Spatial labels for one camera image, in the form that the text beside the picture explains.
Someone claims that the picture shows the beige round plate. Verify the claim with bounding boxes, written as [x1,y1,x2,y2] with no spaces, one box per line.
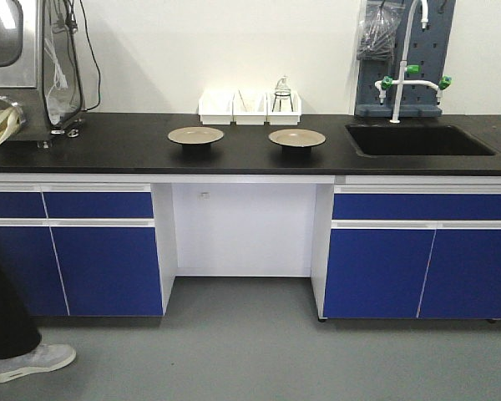
[167,126,225,150]
[268,129,326,151]

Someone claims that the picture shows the middle white storage bin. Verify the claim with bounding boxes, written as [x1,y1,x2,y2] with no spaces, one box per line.
[233,89,267,125]

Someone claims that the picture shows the white storage bin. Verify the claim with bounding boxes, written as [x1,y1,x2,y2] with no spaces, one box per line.
[266,90,301,125]
[198,89,234,125]
[233,89,267,125]

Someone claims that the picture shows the blue drawer right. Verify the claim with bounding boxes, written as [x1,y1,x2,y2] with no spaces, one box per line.
[332,193,501,220]

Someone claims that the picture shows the blue drawer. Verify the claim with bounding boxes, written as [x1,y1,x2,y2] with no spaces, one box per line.
[332,193,501,220]
[43,192,154,219]
[0,192,46,218]

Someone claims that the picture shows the right white storage bin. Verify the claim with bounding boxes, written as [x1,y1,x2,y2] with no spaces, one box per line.
[266,90,301,125]

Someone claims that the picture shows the left white storage bin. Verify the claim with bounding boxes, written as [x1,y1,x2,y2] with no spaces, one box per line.
[198,89,234,125]

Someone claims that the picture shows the glass alcohol lamp flask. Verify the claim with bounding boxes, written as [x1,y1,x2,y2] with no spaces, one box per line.
[274,75,291,99]

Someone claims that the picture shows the black lab sink basin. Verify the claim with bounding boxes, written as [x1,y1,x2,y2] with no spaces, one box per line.
[346,124,498,156]

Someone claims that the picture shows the blue cabinet door right inner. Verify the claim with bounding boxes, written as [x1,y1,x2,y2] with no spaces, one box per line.
[323,228,435,318]

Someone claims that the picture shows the blue cabinet door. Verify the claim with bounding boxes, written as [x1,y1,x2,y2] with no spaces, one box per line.
[0,226,68,316]
[323,228,435,318]
[52,226,163,317]
[419,229,501,319]

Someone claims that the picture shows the blue-grey pegboard drying rack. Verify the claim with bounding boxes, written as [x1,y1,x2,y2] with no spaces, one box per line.
[354,1,456,119]

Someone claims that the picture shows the white lab faucet green knobs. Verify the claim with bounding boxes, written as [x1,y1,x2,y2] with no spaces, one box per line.
[375,1,453,124]

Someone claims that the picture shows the plastic bag of tools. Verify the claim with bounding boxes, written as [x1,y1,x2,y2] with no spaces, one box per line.
[356,1,404,61]

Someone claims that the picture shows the blue cabinet door far left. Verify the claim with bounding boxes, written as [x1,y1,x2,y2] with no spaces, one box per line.
[0,226,68,316]

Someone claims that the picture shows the blue cabinet door right outer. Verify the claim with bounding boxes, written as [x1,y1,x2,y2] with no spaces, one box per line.
[419,229,501,319]

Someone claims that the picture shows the blue drawer far left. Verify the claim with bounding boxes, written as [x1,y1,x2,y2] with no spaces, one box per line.
[0,192,46,218]

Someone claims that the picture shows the grey white sneaker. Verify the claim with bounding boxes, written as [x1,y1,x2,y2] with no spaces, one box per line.
[0,343,77,383]

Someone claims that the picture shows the white rubber glove sleeve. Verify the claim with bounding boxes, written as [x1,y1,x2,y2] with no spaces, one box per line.
[0,96,26,145]

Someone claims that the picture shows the stainless steel lab cabinet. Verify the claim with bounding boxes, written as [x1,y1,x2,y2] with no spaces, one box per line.
[0,1,84,148]

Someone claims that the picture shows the person leg black trousers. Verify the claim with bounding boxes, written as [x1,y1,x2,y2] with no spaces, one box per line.
[0,265,42,360]

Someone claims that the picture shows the black wire tripod stand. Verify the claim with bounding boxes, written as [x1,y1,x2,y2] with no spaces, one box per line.
[271,90,294,113]

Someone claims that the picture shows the black power cable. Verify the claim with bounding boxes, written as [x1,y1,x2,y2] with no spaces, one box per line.
[68,0,102,112]

